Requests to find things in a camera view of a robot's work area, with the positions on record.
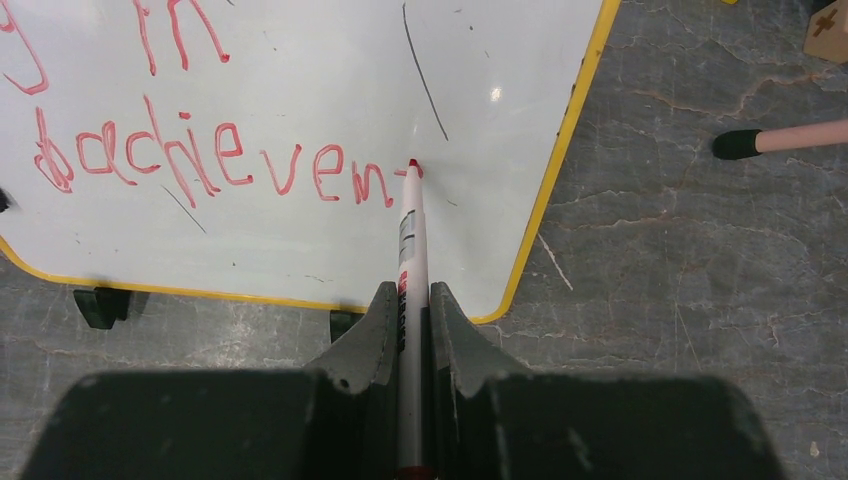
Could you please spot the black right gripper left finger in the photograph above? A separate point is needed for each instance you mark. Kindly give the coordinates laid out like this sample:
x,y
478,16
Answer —
x,y
333,418

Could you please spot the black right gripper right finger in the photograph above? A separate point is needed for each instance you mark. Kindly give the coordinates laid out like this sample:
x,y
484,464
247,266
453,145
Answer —
x,y
498,419

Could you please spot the red capped whiteboard marker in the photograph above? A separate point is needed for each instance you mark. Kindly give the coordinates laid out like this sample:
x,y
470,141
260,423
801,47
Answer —
x,y
413,299

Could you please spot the white whiteboard orange frame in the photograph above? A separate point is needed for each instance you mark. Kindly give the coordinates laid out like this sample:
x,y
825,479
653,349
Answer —
x,y
255,150

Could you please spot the pink tripod stand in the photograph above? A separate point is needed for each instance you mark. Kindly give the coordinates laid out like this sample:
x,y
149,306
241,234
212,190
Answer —
x,y
748,143

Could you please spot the beige wooden cube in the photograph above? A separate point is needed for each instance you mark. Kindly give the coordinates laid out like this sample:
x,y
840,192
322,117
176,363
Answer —
x,y
826,36

